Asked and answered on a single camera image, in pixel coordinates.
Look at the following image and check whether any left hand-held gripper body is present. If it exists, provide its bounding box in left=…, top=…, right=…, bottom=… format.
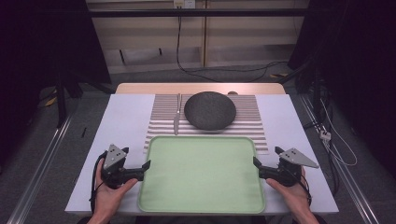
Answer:
left=100, top=144, right=146, bottom=189

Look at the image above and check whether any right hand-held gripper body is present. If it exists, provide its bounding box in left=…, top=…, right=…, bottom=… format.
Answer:
left=258, top=147, right=320, bottom=188

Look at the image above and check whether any person's right hand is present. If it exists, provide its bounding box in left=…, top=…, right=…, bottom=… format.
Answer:
left=265, top=167, right=313, bottom=217

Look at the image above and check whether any person's left hand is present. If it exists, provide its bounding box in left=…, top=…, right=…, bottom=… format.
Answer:
left=92, top=159, right=139, bottom=218

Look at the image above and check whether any striped placemat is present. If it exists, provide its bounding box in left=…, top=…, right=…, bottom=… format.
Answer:
left=143, top=93, right=270, bottom=156

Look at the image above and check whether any light green plastic tray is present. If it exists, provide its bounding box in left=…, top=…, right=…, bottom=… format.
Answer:
left=137, top=135, right=266, bottom=215

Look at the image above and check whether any silver fork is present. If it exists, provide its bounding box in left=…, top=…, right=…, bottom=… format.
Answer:
left=173, top=92, right=183, bottom=136

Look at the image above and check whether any wooden table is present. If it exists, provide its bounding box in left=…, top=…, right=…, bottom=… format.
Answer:
left=115, top=82, right=287, bottom=95

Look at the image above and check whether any dark grey speckled plate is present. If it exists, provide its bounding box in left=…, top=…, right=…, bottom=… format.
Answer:
left=183, top=91, right=237, bottom=132

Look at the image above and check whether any black metal stand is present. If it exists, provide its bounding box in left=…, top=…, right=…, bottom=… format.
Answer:
left=55, top=71, right=82, bottom=129

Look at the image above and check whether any dark curtain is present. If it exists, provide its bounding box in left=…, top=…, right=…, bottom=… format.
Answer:
left=0, top=0, right=112, bottom=169
left=288, top=0, right=396, bottom=178

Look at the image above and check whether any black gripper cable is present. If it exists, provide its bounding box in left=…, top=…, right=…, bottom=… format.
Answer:
left=298, top=174, right=313, bottom=207
left=89, top=150, right=108, bottom=214

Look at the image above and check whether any metal floor rail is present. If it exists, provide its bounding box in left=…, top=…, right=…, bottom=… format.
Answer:
left=6, top=116, right=74, bottom=224
left=299, top=94, right=381, bottom=224

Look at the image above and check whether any white cable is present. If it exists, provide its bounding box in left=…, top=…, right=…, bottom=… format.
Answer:
left=319, top=98, right=359, bottom=167

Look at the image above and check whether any black wall cable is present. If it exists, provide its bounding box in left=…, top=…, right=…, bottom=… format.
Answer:
left=176, top=15, right=289, bottom=83

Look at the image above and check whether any white wall socket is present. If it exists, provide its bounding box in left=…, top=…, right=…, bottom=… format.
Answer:
left=173, top=0, right=196, bottom=9

